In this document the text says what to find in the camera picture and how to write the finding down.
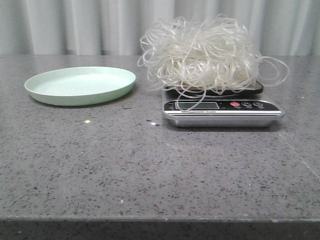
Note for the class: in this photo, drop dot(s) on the white translucent vermicelli bundle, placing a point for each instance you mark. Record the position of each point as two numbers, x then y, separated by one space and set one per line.
196 58

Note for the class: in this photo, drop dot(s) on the silver black kitchen scale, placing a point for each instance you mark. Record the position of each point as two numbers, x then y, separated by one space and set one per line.
249 108

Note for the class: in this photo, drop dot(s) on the light green round plate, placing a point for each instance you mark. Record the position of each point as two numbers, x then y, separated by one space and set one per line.
80 86

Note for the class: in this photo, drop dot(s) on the white pleated curtain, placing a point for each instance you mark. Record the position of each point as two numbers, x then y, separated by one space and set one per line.
114 27

